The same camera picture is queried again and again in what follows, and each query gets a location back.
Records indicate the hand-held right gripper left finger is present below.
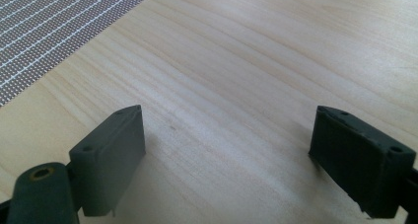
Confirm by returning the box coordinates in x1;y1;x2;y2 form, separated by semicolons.
68;104;147;217

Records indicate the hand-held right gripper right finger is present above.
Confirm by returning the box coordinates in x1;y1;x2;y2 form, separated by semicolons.
308;105;417;219

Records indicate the grey striped placemat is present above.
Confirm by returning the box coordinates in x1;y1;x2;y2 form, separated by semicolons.
0;0;162;108

